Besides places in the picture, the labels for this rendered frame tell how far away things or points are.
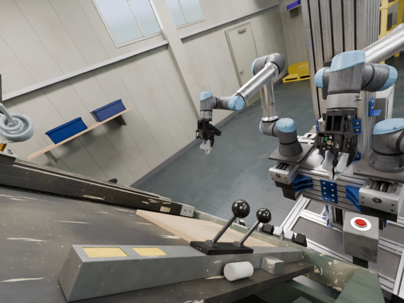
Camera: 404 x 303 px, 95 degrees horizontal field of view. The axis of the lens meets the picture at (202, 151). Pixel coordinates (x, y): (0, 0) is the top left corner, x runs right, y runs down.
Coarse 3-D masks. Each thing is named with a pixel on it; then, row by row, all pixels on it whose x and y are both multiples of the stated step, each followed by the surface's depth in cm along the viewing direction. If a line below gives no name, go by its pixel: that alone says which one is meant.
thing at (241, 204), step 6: (234, 204) 38; (240, 204) 37; (246, 204) 38; (234, 210) 37; (240, 210) 37; (246, 210) 37; (234, 216) 38; (240, 216) 37; (228, 222) 39; (222, 228) 39; (216, 234) 40; (222, 234) 39; (210, 240) 39; (216, 240) 39; (210, 246) 38; (216, 246) 40
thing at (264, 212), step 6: (258, 210) 47; (264, 210) 46; (258, 216) 46; (264, 216) 45; (270, 216) 45; (258, 222) 47; (264, 222) 46; (252, 228) 47; (246, 234) 47; (240, 240) 48; (240, 246) 47
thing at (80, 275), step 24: (72, 264) 21; (96, 264) 21; (120, 264) 23; (144, 264) 26; (168, 264) 29; (192, 264) 32; (216, 264) 38; (72, 288) 19; (96, 288) 21; (120, 288) 23; (144, 288) 26
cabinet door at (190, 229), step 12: (144, 216) 78; (156, 216) 78; (168, 216) 89; (180, 216) 102; (168, 228) 67; (180, 228) 67; (192, 228) 76; (204, 228) 85; (216, 228) 97; (228, 228) 110; (192, 240) 58; (204, 240) 58; (228, 240) 70; (252, 240) 90
